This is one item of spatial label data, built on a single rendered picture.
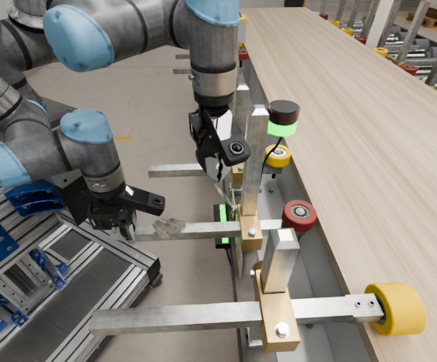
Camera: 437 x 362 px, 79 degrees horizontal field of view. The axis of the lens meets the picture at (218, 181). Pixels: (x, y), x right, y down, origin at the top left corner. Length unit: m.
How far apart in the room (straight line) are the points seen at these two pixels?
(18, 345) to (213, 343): 0.80
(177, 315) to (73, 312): 0.98
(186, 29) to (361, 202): 0.58
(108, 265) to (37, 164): 1.02
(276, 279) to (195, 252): 1.25
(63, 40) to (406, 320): 0.62
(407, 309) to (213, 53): 0.49
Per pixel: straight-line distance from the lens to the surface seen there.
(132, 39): 0.43
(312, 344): 0.85
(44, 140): 0.52
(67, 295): 1.48
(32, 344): 1.44
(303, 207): 0.70
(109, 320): 0.50
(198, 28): 0.43
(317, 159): 0.88
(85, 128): 0.49
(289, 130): 0.54
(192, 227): 0.69
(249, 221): 0.69
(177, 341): 1.48
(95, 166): 0.53
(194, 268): 1.62
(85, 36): 0.39
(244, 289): 0.78
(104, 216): 0.63
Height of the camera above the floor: 1.40
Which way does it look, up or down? 42 degrees down
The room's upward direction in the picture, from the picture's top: straight up
